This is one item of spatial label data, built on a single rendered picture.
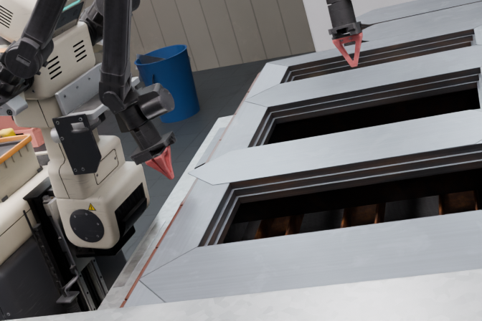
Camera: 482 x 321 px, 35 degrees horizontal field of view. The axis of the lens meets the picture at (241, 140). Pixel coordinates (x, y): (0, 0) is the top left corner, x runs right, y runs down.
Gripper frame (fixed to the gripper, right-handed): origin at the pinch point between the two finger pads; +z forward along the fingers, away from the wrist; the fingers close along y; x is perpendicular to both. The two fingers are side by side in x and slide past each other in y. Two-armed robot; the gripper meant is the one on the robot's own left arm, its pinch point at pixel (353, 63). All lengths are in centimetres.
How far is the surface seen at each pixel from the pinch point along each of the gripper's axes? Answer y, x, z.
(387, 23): 82, -1, -6
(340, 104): 20.6, 9.1, 10.8
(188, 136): 252, 147, 33
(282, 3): 366, 96, -35
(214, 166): -12.7, 35.6, 15.3
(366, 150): -17.3, -1.1, 18.0
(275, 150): -9.1, 21.0, 15.0
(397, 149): -19.4, -7.8, 18.8
